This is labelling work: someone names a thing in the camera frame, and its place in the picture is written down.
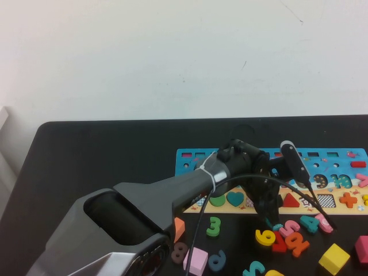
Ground blue-grey number nine piece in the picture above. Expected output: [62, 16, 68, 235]
[208, 249, 227, 273]

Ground red number seven piece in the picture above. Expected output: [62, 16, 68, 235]
[271, 231, 288, 254]

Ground long black camera cable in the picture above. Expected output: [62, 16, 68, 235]
[183, 174, 337, 276]

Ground pink number five piece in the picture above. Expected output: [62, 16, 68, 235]
[278, 220, 301, 239]

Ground blue wooden puzzle board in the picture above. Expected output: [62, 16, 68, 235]
[175, 148, 368, 216]

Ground pink greater-than sign piece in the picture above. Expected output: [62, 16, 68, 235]
[355, 173, 368, 189]

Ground orange wooden cube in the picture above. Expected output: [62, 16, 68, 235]
[174, 217, 186, 244]

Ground teal number four piece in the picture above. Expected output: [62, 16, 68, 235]
[299, 214, 320, 233]

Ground pink wooden fish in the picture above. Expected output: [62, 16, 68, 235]
[314, 212, 336, 233]

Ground teal heart piece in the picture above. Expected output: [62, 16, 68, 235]
[226, 191, 245, 208]

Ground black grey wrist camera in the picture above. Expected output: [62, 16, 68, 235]
[269, 140, 312, 187]

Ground magenta wooden cube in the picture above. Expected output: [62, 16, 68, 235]
[354, 235, 368, 264]

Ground teal number two piece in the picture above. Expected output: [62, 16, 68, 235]
[242, 260, 266, 276]

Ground brown number eight piece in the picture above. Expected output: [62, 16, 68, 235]
[171, 241, 189, 264]

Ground yellow wooden cube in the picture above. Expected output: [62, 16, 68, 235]
[318, 243, 351, 276]

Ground white zip tie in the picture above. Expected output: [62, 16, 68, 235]
[198, 152, 218, 193]

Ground green number three piece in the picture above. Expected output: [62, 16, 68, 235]
[206, 216, 222, 238]

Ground yellow number six piece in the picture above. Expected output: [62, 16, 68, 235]
[255, 229, 277, 247]

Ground red triangle piece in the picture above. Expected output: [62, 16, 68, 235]
[281, 192, 301, 208]

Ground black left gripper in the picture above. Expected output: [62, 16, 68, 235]
[244, 172, 282, 228]

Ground orange plus sign piece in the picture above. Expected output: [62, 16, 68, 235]
[338, 191, 358, 209]

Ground pink wooden cube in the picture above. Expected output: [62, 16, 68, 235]
[183, 247, 209, 276]

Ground orange number ten piece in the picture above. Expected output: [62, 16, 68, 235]
[284, 231, 311, 258]

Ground teal wooden fish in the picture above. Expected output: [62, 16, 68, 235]
[266, 218, 284, 231]

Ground green circle piece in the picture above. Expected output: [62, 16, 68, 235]
[209, 195, 227, 208]

